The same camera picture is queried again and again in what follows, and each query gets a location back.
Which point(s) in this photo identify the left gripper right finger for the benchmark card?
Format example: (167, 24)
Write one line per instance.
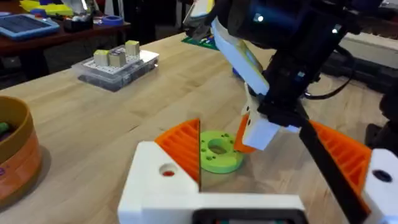
(351, 161)

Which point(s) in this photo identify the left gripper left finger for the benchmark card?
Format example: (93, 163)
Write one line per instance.
(149, 189)

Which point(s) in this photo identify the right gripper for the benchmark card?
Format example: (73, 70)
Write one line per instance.
(292, 46)

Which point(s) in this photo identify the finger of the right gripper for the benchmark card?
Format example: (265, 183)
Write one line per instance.
(258, 133)

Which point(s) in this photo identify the green disc with holes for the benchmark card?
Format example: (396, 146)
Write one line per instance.
(222, 161)

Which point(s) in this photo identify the green board with blocks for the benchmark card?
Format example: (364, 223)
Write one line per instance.
(202, 42)

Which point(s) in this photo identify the clear box with blocks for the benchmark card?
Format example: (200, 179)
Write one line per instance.
(118, 70)

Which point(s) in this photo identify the orange tub with toys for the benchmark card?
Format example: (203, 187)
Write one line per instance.
(17, 161)

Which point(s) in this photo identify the blue tape roll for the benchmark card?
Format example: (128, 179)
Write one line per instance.
(112, 20)

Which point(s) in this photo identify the small black box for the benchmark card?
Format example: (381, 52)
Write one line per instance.
(77, 24)

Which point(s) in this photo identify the dark wooden side table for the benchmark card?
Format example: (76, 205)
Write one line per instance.
(37, 42)

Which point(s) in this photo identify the blue tray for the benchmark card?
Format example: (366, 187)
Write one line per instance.
(25, 26)

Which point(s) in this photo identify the yellow toy block heap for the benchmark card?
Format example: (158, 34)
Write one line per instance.
(51, 7)

